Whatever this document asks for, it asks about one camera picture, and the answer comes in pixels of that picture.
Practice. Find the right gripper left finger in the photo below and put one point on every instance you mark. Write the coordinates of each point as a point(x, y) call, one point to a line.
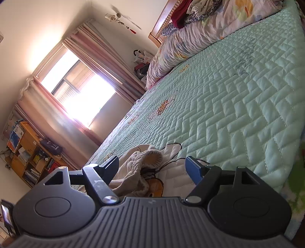
point(97, 180)

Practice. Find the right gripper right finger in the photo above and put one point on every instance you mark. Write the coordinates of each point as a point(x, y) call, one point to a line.
point(206, 180)

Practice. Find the beige smiley print baby garment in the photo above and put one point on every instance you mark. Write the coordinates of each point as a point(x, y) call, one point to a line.
point(129, 179)

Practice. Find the black bag on shelf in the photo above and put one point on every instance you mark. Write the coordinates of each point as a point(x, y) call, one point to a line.
point(51, 146)

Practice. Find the wooden bookshelf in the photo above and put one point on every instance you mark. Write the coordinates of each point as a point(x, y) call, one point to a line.
point(27, 157)

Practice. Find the green quilted bee bedspread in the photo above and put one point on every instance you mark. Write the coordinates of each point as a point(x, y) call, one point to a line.
point(239, 102)

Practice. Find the pink window curtains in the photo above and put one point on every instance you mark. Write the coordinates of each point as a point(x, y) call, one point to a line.
point(79, 77)

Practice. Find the small phone screen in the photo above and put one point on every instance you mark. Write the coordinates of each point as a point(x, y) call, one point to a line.
point(7, 209)

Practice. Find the cluttered nightstand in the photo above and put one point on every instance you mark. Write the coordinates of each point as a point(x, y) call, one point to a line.
point(142, 60)

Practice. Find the wooden headboard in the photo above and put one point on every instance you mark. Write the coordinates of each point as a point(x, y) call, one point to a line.
point(164, 18)

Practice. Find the floral folded duvet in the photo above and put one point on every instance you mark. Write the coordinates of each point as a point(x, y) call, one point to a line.
point(190, 40)

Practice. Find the dark red cloth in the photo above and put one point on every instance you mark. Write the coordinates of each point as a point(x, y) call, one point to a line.
point(180, 13)

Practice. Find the ceiling fan lamp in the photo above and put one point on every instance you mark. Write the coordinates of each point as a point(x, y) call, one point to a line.
point(118, 18)

